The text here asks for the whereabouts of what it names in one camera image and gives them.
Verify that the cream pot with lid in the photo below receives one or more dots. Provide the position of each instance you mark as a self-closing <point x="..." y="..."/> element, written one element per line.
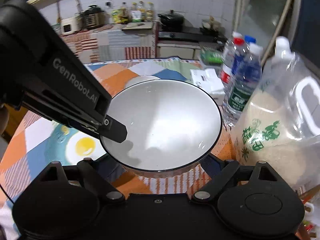
<point x="210" y="24"/>

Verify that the water bottle with blue cap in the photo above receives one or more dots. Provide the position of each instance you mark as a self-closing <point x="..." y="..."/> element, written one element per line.
<point x="241" y="55"/>

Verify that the clear water bottle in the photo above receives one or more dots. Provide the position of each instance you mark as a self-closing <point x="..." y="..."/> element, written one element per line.
<point x="230" y="43"/>

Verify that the black pressure cooker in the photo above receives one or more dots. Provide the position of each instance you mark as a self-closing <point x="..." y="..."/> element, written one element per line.
<point x="93" y="17"/>

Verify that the striped counter cloth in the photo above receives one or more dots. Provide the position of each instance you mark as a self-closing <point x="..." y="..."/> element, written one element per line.
<point x="115" y="42"/>

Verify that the clear bag of rice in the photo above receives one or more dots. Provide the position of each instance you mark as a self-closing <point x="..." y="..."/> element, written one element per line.
<point x="270" y="130"/>

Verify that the black gas stove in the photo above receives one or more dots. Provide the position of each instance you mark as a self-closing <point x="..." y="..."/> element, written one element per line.
<point x="185" y="35"/>

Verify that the blue plate with egg print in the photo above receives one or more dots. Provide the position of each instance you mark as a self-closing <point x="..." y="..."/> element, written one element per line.
<point x="85" y="146"/>

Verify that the cutting board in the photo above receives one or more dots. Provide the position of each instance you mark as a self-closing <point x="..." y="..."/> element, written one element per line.
<point x="137" y="26"/>

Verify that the colourful checked tablecloth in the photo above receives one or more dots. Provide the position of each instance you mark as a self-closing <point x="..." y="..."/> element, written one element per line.
<point x="112" y="72"/>

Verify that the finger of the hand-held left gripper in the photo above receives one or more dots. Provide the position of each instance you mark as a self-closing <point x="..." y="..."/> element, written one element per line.
<point x="116" y="130"/>

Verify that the water bottle with green label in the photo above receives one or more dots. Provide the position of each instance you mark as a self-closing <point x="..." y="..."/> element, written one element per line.
<point x="240" y="95"/>

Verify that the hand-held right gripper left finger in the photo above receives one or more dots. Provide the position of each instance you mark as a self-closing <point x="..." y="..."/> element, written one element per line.
<point x="92" y="177"/>

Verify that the glass door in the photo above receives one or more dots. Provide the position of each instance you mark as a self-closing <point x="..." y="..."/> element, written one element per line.
<point x="262" y="12"/>

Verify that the white tissue box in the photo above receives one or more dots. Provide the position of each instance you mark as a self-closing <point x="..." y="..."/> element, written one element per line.
<point x="207" y="81"/>

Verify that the water bottle with red cap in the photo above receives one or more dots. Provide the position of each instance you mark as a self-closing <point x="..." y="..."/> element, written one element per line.
<point x="228" y="65"/>

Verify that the green snack packet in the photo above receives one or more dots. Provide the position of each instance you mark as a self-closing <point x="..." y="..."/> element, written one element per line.
<point x="116" y="17"/>

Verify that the white bowl with dark rim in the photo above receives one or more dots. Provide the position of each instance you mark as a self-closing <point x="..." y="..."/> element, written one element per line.
<point x="140" y="81"/>
<point x="162" y="120"/>

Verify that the green plastic basket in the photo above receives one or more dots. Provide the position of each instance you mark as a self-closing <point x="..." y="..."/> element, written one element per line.
<point x="211" y="56"/>

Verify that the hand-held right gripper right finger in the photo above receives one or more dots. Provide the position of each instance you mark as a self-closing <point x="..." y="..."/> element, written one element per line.
<point x="207" y="167"/>

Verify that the yellow oil bottle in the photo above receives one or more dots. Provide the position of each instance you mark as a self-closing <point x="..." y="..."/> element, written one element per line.
<point x="142" y="11"/>
<point x="150" y="12"/>
<point x="135" y="12"/>

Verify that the black wok with lid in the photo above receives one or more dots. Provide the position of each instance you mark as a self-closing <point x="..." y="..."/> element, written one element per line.
<point x="172" y="18"/>

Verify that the white rice cooker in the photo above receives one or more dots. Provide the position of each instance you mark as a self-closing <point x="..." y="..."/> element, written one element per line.
<point x="70" y="27"/>

